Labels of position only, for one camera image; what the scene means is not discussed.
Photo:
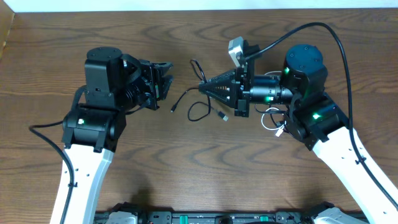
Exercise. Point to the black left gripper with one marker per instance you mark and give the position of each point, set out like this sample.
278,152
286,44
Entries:
155,74

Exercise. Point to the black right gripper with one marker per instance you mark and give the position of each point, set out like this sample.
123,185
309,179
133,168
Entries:
232,79

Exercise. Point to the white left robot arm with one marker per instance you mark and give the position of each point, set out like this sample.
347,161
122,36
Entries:
117,85

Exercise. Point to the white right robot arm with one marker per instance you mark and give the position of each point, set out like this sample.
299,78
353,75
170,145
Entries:
313,119

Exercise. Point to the cardboard panel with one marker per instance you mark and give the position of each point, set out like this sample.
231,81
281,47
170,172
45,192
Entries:
7,17

